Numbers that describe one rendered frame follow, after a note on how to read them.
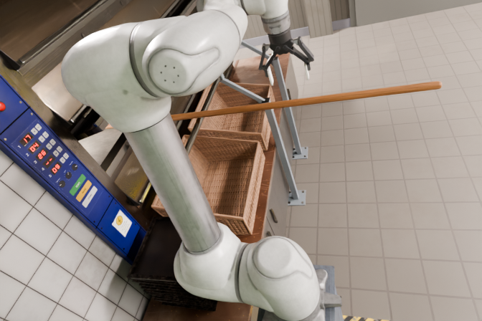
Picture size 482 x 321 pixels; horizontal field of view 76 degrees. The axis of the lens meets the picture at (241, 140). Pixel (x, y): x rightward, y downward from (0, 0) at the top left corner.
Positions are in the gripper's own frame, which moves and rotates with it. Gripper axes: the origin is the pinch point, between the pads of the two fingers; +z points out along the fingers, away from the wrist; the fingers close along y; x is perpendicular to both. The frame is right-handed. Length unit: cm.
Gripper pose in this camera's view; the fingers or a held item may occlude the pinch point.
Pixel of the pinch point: (289, 78)
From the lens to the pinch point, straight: 120.8
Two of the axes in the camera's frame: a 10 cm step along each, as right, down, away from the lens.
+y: 9.4, -0.8, -3.2
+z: 2.9, 6.8, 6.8
